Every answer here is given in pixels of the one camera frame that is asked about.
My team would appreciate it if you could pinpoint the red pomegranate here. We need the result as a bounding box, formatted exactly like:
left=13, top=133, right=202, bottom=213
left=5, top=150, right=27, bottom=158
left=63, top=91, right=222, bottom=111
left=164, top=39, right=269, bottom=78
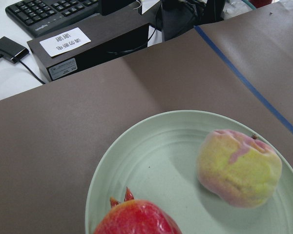
left=93, top=188, right=182, bottom=234

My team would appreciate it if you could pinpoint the peach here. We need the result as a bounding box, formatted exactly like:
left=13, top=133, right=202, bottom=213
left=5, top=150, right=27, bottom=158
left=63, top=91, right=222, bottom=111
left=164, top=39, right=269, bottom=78
left=196, top=129, right=282, bottom=208

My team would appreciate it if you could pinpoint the green plate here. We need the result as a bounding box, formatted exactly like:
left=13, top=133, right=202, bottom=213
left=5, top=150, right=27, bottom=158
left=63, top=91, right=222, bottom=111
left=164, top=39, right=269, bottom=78
left=85, top=110, right=293, bottom=234

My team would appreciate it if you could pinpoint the black computer box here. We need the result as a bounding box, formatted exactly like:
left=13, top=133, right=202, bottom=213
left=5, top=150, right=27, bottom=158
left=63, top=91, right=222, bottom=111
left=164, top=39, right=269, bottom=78
left=27, top=22, right=157, bottom=81

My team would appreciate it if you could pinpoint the black keyboard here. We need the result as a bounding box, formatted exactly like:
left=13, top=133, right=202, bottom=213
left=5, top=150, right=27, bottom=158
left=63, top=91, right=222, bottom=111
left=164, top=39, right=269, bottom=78
left=5, top=0, right=99, bottom=38

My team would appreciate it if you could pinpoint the small black adapter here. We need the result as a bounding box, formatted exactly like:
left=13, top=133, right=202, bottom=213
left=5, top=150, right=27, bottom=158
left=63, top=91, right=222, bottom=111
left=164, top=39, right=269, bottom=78
left=0, top=37, right=29, bottom=64

